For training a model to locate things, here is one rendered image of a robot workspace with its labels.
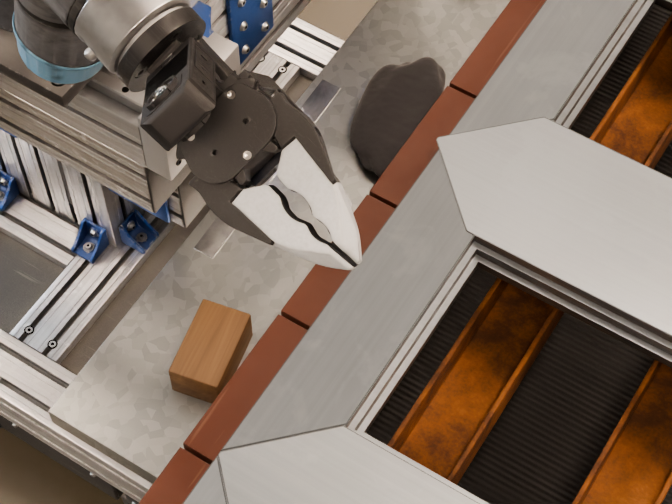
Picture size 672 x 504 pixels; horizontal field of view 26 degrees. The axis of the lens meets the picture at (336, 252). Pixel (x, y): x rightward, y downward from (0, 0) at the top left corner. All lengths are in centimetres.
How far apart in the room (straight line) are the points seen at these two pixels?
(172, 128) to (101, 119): 63
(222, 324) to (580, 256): 41
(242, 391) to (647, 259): 45
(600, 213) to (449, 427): 29
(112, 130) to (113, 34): 55
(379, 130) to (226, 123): 85
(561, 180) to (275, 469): 46
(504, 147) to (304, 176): 69
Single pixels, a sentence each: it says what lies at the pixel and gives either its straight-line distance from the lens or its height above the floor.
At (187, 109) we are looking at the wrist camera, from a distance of 91.
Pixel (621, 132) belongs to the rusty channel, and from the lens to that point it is 188.
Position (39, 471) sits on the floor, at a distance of 241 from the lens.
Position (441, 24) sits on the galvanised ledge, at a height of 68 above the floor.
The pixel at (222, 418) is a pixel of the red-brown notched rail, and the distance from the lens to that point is 149.
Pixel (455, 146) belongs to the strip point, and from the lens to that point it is 163.
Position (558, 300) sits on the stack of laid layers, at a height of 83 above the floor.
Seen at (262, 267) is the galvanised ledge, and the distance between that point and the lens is 174.
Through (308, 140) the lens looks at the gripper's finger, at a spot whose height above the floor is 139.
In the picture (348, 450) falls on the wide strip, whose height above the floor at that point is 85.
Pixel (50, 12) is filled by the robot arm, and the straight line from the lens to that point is 108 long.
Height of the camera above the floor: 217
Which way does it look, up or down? 58 degrees down
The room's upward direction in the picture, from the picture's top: straight up
